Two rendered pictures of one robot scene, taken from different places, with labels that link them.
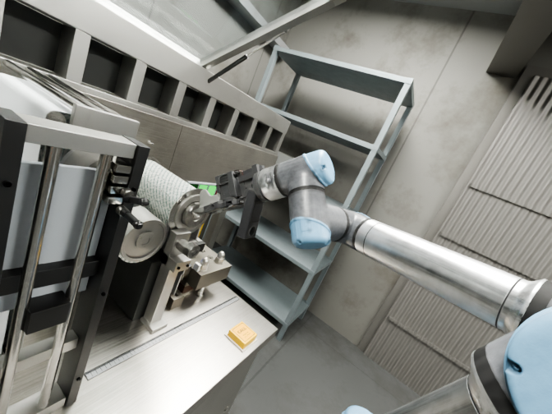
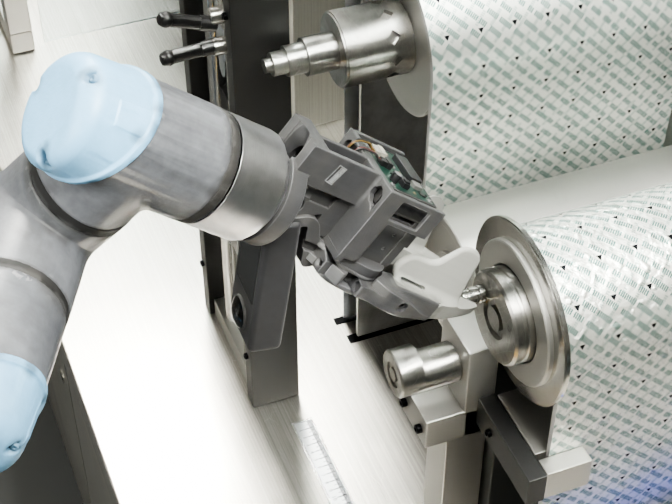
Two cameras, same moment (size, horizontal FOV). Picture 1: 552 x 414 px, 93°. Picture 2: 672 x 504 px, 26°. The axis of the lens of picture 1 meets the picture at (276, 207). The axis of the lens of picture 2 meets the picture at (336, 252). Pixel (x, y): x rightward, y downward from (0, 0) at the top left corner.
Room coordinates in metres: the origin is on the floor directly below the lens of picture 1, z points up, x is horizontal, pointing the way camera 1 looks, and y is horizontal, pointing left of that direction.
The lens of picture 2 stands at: (1.10, -0.44, 2.03)
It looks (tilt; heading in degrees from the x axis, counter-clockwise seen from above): 43 degrees down; 133
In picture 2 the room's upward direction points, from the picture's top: straight up
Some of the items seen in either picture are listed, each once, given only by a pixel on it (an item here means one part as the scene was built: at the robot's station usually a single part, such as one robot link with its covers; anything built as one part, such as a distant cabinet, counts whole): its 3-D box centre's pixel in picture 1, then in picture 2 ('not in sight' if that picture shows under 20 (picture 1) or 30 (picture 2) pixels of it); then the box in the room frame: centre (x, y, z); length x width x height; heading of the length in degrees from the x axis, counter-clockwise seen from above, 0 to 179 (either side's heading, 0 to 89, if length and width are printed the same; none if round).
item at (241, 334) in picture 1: (242, 334); not in sight; (0.73, -0.07, 0.91); 0.07 x 0.07 x 0.02; 64
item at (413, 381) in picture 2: (191, 250); (404, 371); (0.62, 0.16, 1.18); 0.04 x 0.02 x 0.04; 154
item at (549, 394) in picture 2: (191, 212); (520, 310); (0.69, 0.21, 1.25); 0.15 x 0.01 x 0.15; 154
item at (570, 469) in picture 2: not in sight; (563, 472); (0.76, 0.19, 1.14); 0.04 x 0.02 x 0.03; 64
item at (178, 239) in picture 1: (168, 281); (440, 458); (0.64, 0.19, 1.05); 0.06 x 0.05 x 0.31; 64
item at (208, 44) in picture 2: (131, 218); (189, 52); (0.36, 0.19, 1.34); 0.05 x 0.01 x 0.01; 64
